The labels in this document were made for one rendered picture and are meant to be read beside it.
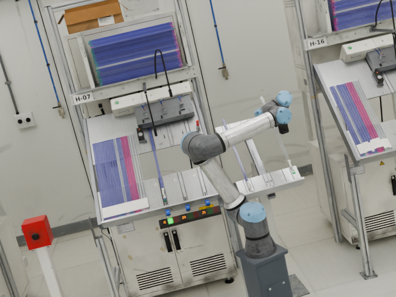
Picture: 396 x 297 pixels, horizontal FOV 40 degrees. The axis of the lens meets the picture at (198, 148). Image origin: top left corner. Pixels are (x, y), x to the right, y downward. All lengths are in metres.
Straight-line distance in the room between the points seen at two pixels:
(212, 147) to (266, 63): 2.60
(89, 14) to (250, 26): 1.72
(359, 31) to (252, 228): 1.54
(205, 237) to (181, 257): 0.20
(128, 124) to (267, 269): 1.25
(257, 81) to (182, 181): 2.06
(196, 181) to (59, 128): 2.13
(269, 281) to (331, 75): 1.41
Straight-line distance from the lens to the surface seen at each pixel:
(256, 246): 2.56
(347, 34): 3.50
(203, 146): 2.37
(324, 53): 3.63
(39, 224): 3.17
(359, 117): 3.27
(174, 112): 3.20
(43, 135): 4.93
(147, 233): 3.35
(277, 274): 2.63
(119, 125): 3.28
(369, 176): 3.52
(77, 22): 3.59
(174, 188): 3.01
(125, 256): 3.40
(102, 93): 3.30
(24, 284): 4.13
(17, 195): 5.11
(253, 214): 2.50
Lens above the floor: 1.71
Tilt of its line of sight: 14 degrees down
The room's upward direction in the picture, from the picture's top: 13 degrees counter-clockwise
